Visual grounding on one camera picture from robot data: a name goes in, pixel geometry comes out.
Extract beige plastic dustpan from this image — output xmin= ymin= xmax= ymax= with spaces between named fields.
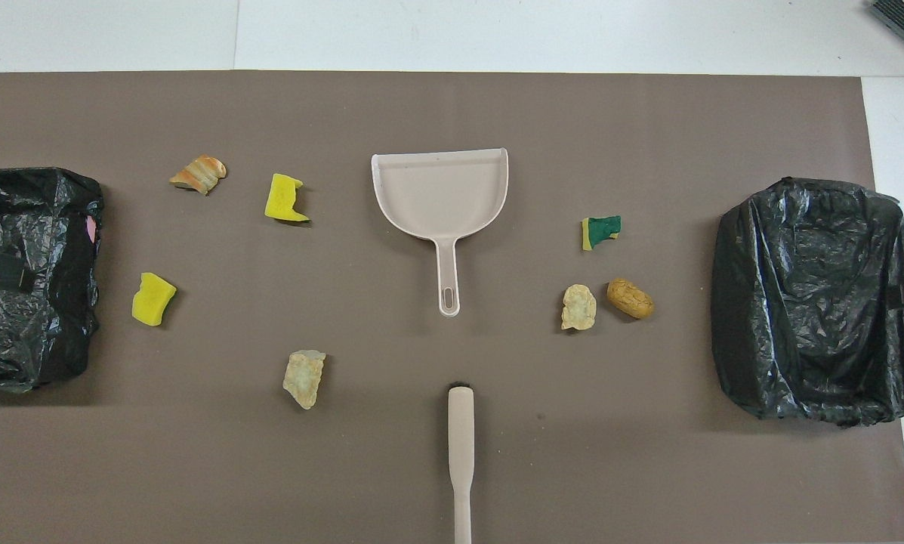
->
xmin=371 ymin=147 xmax=510 ymax=318

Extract notched yellow sponge piece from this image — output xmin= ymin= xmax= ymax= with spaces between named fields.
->
xmin=264 ymin=173 xmax=310 ymax=224

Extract pale beige foam chunk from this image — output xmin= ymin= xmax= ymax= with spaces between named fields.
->
xmin=282 ymin=349 xmax=327 ymax=410
xmin=560 ymin=283 xmax=597 ymax=332

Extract orange striped bread piece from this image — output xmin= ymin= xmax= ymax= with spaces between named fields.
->
xmin=169 ymin=154 xmax=227 ymax=196

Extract beige hand brush black bristles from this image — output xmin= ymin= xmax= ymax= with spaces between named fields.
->
xmin=447 ymin=385 xmax=475 ymax=544

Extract brown potato-shaped lump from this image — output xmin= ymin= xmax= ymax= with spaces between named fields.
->
xmin=606 ymin=277 xmax=656 ymax=320

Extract black bag-lined bin pink spot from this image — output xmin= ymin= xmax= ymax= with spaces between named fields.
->
xmin=0 ymin=167 xmax=105 ymax=394

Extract brown table mat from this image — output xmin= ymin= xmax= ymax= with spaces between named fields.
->
xmin=0 ymin=70 xmax=904 ymax=544

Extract green and yellow sponge piece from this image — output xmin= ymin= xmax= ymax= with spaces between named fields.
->
xmin=581 ymin=215 xmax=622 ymax=252

